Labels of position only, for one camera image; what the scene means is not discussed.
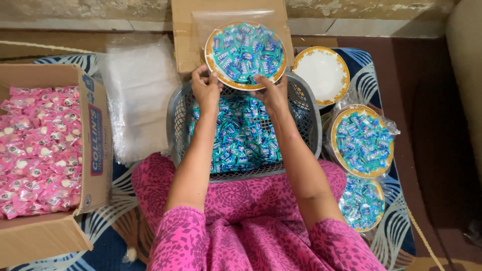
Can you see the person's left hand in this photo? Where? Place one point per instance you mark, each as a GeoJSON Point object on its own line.
{"type": "Point", "coordinates": [205, 92]}

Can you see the person's right hand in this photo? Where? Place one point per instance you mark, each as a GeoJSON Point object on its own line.
{"type": "Point", "coordinates": [275, 99]}

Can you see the clear plastic bag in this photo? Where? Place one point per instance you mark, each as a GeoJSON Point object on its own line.
{"type": "Point", "coordinates": [201, 26]}
{"type": "Point", "coordinates": [393, 128]}
{"type": "Point", "coordinates": [388, 192]}

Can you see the grey plastic basket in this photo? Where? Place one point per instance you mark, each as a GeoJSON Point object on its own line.
{"type": "Point", "coordinates": [175, 124]}

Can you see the large heap of blue candies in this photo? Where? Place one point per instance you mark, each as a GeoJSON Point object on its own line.
{"type": "Point", "coordinates": [241, 139]}

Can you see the empty white gold-rimmed plate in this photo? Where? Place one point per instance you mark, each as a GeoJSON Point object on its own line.
{"type": "Point", "coordinates": [320, 73]}

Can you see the plain cardboard box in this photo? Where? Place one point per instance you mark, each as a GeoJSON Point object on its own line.
{"type": "Point", "coordinates": [184, 41]}

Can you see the stack of clear plastic bags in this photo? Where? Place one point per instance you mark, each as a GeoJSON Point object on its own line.
{"type": "Point", "coordinates": [139, 98]}

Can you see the cardboard box with printed side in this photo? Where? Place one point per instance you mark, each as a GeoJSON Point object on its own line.
{"type": "Point", "coordinates": [96, 150]}

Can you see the person's pink patterned dress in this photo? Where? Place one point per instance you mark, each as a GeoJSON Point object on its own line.
{"type": "Point", "coordinates": [248, 226]}

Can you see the blue patterned mat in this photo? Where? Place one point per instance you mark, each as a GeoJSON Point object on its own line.
{"type": "Point", "coordinates": [105, 226]}

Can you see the heap of pink candies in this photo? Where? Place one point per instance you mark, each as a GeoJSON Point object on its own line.
{"type": "Point", "coordinates": [39, 150]}

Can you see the white cotton tuft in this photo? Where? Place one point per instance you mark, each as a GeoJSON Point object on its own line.
{"type": "Point", "coordinates": [130, 255]}

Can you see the beige sofa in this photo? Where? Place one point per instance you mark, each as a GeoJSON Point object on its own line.
{"type": "Point", "coordinates": [467, 75]}

